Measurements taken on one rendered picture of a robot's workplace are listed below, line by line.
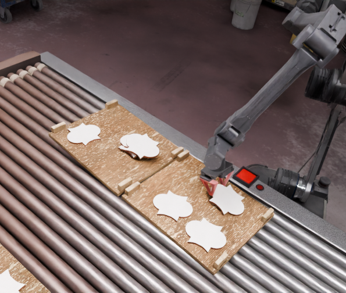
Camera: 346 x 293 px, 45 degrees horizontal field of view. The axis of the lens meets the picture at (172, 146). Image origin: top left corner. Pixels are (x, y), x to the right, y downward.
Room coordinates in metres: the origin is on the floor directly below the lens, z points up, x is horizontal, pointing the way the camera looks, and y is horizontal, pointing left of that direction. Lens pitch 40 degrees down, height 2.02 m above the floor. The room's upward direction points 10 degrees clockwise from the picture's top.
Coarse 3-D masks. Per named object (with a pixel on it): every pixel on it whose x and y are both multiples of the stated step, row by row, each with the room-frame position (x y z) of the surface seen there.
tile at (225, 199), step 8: (216, 192) 1.04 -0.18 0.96; (224, 192) 1.05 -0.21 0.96; (232, 192) 1.06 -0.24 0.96; (216, 200) 1.01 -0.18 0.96; (224, 200) 1.02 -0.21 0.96; (232, 200) 1.03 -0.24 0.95; (240, 200) 1.04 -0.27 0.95; (224, 208) 0.99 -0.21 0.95; (232, 208) 0.99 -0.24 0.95; (240, 208) 1.00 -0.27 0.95
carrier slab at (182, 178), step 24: (168, 168) 1.15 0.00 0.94; (192, 168) 1.17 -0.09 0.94; (144, 192) 1.01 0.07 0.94; (192, 192) 1.05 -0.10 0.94; (240, 192) 1.09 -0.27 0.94; (144, 216) 0.91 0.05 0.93; (192, 216) 0.94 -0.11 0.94; (216, 216) 0.96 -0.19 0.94; (240, 216) 0.98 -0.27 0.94; (240, 240) 0.87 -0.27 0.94
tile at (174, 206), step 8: (168, 192) 1.02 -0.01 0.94; (160, 200) 0.98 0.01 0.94; (168, 200) 0.98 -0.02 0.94; (176, 200) 0.99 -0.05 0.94; (184, 200) 1.00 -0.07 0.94; (160, 208) 0.94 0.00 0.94; (168, 208) 0.95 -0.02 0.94; (176, 208) 0.95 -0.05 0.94; (184, 208) 0.96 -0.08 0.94; (168, 216) 0.92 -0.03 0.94; (176, 216) 0.92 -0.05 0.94; (184, 216) 0.93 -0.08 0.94
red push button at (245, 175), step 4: (240, 172) 1.21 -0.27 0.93; (244, 172) 1.21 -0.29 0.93; (248, 172) 1.21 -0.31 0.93; (240, 176) 1.18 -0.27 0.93; (244, 176) 1.19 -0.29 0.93; (248, 176) 1.19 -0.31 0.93; (252, 176) 1.20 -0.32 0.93; (244, 180) 1.16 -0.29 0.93; (248, 180) 1.17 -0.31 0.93; (252, 180) 1.18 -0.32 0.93
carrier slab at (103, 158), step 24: (96, 120) 1.36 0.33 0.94; (120, 120) 1.38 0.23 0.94; (72, 144) 1.19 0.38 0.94; (96, 144) 1.21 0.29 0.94; (120, 144) 1.24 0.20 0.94; (168, 144) 1.29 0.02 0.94; (96, 168) 1.08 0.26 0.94; (120, 168) 1.11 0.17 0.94; (144, 168) 1.13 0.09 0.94; (120, 192) 0.99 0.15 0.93
